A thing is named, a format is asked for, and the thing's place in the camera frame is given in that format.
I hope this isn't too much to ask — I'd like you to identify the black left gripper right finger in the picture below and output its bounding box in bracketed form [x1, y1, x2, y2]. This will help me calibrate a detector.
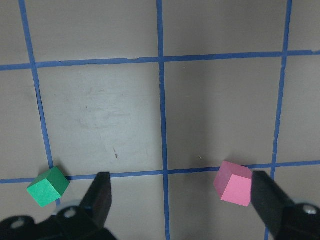
[251, 170, 295, 232]

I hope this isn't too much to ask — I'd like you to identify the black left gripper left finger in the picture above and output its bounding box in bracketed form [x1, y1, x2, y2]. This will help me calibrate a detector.
[79, 172, 111, 228]

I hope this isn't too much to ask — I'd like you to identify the green cube near arm base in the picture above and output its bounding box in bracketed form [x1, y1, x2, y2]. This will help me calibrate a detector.
[26, 166, 70, 208]

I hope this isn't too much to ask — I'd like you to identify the pink cube near arm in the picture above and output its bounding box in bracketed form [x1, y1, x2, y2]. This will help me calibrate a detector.
[213, 161, 253, 207]

